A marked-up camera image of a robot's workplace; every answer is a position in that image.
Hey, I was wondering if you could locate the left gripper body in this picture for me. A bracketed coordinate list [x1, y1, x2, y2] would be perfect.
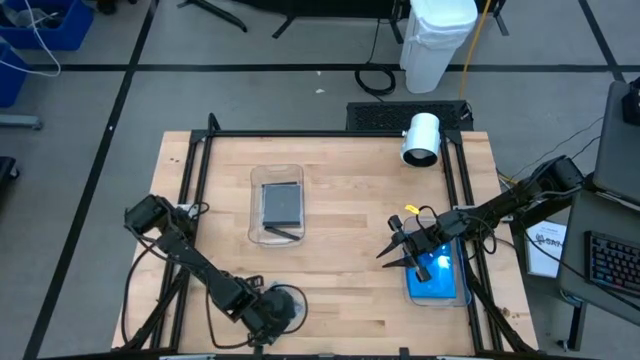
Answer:
[244, 288, 300, 347]

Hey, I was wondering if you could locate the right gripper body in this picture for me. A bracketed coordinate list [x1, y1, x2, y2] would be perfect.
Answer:
[387, 213, 454, 284]

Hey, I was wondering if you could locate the blue jewel case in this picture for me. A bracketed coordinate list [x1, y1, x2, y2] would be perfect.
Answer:
[405, 238, 459, 300]

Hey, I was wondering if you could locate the clear plastic bin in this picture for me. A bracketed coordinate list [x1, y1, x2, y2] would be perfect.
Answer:
[402, 215, 474, 308]
[247, 163, 307, 248]

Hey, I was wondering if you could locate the silver mounting plate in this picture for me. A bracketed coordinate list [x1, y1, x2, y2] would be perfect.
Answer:
[172, 201, 200, 220]
[451, 203, 516, 224]

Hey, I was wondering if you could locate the black strip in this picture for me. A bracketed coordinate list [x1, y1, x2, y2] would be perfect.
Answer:
[263, 225, 302, 242]

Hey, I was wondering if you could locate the white printed paper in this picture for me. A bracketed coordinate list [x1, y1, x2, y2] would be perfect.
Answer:
[524, 219, 569, 279]

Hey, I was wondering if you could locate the black perforated box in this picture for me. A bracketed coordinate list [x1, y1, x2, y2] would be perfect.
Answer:
[345, 99, 475, 133]

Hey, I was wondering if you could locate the grey side table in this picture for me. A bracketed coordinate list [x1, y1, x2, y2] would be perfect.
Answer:
[556, 187, 640, 326]
[592, 79, 640, 206]

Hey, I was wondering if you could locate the black keyboard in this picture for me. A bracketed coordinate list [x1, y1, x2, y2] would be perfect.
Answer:
[583, 229, 640, 300]

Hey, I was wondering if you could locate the white trash bin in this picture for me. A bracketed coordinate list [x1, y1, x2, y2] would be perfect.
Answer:
[398, 0, 479, 95]

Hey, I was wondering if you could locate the black device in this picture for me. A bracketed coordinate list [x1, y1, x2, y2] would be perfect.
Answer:
[621, 77, 640, 127]

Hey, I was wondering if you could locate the black floor stand base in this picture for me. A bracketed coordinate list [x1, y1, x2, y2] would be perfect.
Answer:
[0, 155, 21, 201]

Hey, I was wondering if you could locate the grey metal bar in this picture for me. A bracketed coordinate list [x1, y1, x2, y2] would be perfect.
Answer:
[0, 113, 44, 132]

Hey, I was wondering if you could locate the blue storage bin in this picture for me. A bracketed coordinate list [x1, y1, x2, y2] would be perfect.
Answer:
[0, 0, 95, 52]
[0, 42, 31, 109]

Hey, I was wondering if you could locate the white camera cylinder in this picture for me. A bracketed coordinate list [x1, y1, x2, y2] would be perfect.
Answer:
[399, 112, 443, 169]

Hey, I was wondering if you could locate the black power cable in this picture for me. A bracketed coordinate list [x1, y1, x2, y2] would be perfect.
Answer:
[120, 239, 174, 346]

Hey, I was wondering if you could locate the black aluminium frame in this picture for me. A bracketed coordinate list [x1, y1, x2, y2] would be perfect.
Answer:
[112, 112, 539, 360]

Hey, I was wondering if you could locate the coiled black cable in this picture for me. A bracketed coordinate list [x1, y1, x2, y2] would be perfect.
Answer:
[353, 18, 398, 98]

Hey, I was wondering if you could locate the yellow cable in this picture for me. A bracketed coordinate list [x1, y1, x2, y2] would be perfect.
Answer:
[458, 0, 494, 100]

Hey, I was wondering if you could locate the white cable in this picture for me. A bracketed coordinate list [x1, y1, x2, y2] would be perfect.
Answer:
[0, 0, 62, 79]

